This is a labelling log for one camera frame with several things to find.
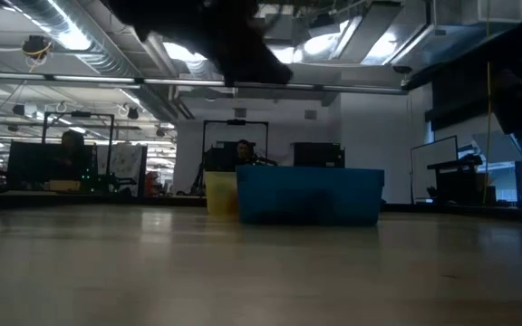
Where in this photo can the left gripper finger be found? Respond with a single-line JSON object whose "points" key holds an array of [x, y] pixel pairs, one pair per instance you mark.
{"points": [[256, 74]]}

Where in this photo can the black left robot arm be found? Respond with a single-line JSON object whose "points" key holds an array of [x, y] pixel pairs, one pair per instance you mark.
{"points": [[161, 13]]}

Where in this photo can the ceiling light panel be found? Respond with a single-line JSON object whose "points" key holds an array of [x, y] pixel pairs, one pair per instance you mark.
{"points": [[286, 54]]}

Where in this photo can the black soffit beam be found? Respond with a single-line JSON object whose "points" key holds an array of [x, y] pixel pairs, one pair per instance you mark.
{"points": [[460, 81]]}

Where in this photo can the person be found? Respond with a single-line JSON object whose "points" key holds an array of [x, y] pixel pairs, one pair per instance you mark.
{"points": [[245, 151], [71, 149]]}

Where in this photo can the black desk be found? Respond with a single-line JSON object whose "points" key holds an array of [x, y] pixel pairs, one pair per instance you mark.
{"points": [[456, 179]]}

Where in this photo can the whiteboard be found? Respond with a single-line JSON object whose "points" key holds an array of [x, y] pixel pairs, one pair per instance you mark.
{"points": [[433, 167]]}

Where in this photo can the yellow plastic bin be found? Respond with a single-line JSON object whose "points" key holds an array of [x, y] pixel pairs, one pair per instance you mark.
{"points": [[220, 192]]}

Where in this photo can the blue plastic bin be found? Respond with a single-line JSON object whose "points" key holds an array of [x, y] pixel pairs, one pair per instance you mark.
{"points": [[308, 194]]}

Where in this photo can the white sheet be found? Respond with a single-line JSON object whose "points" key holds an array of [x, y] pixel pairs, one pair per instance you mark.
{"points": [[125, 165]]}

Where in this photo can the long ceiling pipe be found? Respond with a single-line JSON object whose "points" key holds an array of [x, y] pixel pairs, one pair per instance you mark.
{"points": [[84, 78]]}

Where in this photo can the pale yellow box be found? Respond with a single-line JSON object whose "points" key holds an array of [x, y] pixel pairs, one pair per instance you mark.
{"points": [[64, 185]]}

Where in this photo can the dark screen panel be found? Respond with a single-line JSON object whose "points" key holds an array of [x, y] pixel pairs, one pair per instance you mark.
{"points": [[34, 165]]}

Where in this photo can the grey wall vent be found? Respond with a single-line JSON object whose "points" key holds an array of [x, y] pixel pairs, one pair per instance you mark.
{"points": [[239, 112], [310, 114]]}

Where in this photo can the black frame station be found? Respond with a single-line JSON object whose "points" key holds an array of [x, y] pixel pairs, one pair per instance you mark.
{"points": [[80, 114], [236, 122]]}

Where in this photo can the silver rectangular ceiling duct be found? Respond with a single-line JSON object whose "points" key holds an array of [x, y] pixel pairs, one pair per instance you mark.
{"points": [[360, 36]]}

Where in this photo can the black security camera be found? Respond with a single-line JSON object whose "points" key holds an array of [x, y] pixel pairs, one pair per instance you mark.
{"points": [[401, 69]]}

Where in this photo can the silver spiral ceiling duct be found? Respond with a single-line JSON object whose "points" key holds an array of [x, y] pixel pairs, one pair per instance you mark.
{"points": [[61, 27]]}

